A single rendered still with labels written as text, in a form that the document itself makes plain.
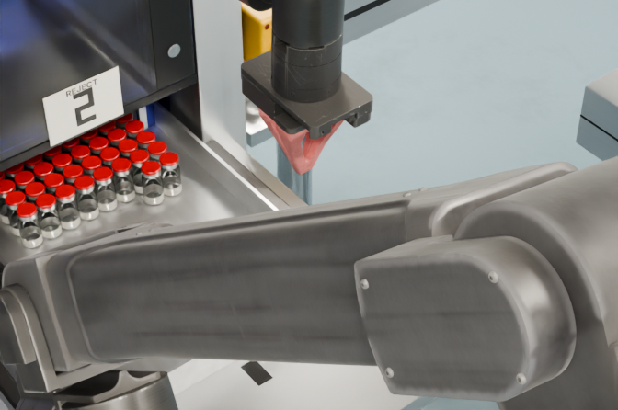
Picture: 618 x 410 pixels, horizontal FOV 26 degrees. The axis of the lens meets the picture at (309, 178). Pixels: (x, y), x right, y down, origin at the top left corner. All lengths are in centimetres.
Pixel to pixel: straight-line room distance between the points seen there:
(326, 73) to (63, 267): 47
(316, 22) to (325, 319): 59
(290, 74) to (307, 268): 61
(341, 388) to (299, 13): 39
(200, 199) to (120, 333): 83
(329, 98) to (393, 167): 173
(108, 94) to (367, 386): 39
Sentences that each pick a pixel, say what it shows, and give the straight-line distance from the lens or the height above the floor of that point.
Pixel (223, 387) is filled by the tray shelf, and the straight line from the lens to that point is 126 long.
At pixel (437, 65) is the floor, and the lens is 310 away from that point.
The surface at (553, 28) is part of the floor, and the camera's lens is 325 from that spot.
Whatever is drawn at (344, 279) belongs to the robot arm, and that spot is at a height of 153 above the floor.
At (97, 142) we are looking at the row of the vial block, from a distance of 145.
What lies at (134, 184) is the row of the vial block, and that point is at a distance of 144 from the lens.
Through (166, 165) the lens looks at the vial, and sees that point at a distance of 141.
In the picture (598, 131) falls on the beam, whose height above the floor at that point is 48.
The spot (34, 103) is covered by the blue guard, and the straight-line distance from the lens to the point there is 132.
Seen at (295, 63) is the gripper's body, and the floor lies 122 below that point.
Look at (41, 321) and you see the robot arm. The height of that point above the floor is 136.
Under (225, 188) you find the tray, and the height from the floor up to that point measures 88.
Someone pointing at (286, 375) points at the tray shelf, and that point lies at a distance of 127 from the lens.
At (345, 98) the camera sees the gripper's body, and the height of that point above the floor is 118.
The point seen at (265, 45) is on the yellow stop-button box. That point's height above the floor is 100.
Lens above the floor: 185
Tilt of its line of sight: 42 degrees down
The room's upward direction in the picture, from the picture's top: straight up
